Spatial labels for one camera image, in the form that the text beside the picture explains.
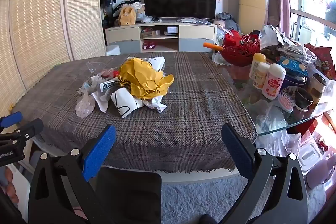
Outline red snack bag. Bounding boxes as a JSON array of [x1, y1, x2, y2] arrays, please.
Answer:
[[304, 43, 336, 80]]

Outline small crumpled white paper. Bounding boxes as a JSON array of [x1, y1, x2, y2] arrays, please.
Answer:
[[91, 74, 105, 88], [78, 82, 92, 95]]

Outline red wrapper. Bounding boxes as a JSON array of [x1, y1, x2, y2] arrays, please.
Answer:
[[101, 69, 120, 77]]

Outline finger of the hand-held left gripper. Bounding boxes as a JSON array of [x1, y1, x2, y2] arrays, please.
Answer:
[[0, 118, 44, 145], [0, 112, 24, 132]]

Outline pink hairbrush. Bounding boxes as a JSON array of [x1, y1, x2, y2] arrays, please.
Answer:
[[277, 91, 294, 113]]

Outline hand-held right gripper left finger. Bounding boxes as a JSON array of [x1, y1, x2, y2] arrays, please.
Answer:
[[28, 124, 117, 224]]

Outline white bottle yellow cap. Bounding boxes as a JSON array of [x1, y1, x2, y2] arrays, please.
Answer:
[[249, 53, 267, 80]]

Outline white plastic bag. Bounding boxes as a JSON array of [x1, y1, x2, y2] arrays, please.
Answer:
[[256, 109, 302, 159]]

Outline blue snack packet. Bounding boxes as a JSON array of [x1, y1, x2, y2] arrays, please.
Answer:
[[276, 56, 309, 77]]

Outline white barcode packet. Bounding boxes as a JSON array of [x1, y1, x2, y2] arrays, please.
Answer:
[[100, 77, 124, 93]]

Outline white paper bag black lines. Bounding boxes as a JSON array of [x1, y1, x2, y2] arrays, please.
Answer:
[[110, 88, 143, 118]]

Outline white storage box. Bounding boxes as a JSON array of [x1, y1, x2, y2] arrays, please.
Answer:
[[298, 141, 322, 174]]

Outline orange stick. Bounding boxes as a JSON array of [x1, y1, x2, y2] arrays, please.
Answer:
[[203, 42, 223, 51]]

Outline white stool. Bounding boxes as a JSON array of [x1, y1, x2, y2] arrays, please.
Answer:
[[106, 45, 121, 56]]

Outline white printed paper sheet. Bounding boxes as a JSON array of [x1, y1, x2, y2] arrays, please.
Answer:
[[127, 56, 166, 72]]

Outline grey plaid tablecloth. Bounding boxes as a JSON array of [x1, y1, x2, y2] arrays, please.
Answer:
[[12, 52, 259, 174]]

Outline brown ceramic cup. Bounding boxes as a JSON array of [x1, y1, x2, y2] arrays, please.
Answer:
[[307, 73, 327, 98], [294, 88, 314, 111]]

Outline dark blue tin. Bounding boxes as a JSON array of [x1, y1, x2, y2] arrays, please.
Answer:
[[282, 74, 307, 89]]

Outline clear dotted plastic bag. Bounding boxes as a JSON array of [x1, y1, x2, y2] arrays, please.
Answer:
[[75, 91, 96, 118]]

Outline red openwork bowl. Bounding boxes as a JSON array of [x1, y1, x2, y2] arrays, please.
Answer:
[[219, 30, 261, 67]]

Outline lilac plastic container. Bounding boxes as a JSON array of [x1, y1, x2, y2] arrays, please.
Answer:
[[306, 156, 334, 189]]

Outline cream grey television stand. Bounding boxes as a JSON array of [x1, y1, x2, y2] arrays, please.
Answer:
[[105, 21, 218, 52]]

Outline bamboo folding screen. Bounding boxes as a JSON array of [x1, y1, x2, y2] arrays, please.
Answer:
[[0, 0, 107, 119]]

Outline yellow paper bag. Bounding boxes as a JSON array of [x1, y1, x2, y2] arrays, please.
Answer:
[[117, 57, 175, 101]]

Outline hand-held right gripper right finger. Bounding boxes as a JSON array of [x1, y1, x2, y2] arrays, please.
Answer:
[[221, 123, 308, 224]]

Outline white bottle pink label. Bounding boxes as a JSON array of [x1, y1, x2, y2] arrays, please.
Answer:
[[262, 63, 286, 100]]

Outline black trash bin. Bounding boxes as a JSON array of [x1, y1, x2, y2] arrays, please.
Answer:
[[96, 166, 162, 224]]

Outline white bottle yellow label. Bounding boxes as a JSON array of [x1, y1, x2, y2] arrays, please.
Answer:
[[253, 63, 270, 90]]

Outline brown plush toy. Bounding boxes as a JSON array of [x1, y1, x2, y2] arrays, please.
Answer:
[[115, 6, 136, 27]]

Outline clear plastic wrap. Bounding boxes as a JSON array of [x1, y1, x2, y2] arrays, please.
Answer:
[[86, 61, 105, 75]]

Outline grey clothes pile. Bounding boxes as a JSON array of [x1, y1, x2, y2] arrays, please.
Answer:
[[215, 12, 240, 30]]

